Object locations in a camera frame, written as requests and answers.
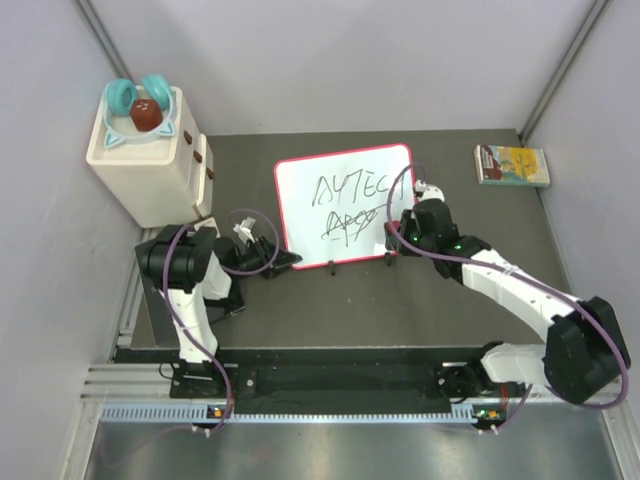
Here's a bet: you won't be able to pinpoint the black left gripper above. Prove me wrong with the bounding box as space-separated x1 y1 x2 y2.
231 233 302 279

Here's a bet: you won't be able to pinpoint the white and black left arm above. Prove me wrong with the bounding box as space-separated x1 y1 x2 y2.
135 217 303 397

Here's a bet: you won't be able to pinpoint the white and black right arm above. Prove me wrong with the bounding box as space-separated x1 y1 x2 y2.
384 199 631 405

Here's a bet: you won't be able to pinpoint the red-framed whiteboard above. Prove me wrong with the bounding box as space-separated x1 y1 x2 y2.
274 144 415 270

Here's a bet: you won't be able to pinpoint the colourful paperback book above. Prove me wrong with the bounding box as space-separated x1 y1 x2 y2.
474 144 551 187

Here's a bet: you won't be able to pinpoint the cream drawer cabinet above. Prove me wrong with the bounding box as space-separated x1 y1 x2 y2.
86 86 214 229

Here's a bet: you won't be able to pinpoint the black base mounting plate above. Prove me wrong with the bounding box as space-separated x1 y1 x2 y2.
169 363 531 415

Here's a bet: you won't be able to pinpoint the dark red cube toy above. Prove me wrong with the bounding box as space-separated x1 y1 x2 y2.
129 98 163 132

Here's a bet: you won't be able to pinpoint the teal cat-ear headphones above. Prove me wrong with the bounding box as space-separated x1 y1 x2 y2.
102 74 177 149

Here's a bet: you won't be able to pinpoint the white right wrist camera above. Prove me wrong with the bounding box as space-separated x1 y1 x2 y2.
413 180 445 202

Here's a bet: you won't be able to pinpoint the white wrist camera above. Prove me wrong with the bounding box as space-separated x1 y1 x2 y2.
233 217 256 244
413 180 445 202

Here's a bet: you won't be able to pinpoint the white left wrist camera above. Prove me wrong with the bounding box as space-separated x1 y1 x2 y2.
233 217 256 244

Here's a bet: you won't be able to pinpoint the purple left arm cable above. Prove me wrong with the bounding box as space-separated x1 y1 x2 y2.
164 208 289 434

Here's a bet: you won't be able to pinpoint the grey slotted cable duct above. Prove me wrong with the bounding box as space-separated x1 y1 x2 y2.
101 403 505 424

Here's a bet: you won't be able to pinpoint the aluminium extrusion rail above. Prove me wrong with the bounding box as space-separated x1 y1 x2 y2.
79 363 241 401

